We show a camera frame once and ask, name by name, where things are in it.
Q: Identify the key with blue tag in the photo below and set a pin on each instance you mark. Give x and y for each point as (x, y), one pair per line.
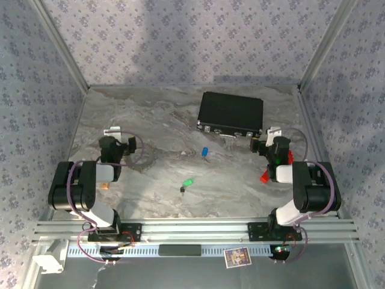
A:
(204, 151)

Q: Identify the black mount plate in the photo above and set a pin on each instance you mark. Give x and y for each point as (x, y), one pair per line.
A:
(255, 231)
(135, 231)

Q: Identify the aluminium side rail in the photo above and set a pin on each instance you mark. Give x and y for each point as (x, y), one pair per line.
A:
(311, 120)
(77, 120)

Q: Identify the black left mount plate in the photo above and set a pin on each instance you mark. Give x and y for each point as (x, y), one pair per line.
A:
(135, 231)

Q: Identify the small orange block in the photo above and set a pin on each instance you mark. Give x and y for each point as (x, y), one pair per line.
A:
(105, 186)

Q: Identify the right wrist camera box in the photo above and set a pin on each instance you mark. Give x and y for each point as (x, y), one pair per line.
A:
(273, 135)

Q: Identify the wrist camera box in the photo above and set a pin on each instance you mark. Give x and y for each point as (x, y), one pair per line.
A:
(273, 135)
(112, 133)

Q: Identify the black right mount plate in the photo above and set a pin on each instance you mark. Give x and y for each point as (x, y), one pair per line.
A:
(255, 231)

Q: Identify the aluminium frame post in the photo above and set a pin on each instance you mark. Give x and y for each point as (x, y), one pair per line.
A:
(326, 45)

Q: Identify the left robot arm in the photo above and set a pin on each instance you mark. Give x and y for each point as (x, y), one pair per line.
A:
(75, 195)

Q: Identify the red plastic piece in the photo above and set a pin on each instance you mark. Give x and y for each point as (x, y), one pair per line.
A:
(264, 179)

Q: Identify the small card with picture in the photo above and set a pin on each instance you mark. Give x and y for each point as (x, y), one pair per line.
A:
(237, 257)

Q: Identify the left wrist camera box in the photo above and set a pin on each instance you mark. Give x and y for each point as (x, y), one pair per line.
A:
(112, 133)

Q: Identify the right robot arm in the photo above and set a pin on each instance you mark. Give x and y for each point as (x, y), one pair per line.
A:
(316, 192)

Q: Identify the white plastic bracket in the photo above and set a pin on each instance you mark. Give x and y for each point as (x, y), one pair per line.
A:
(48, 264)

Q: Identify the black hard case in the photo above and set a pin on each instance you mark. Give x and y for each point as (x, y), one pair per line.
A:
(231, 113)

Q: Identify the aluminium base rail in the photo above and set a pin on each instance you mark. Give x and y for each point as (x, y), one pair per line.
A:
(195, 231)

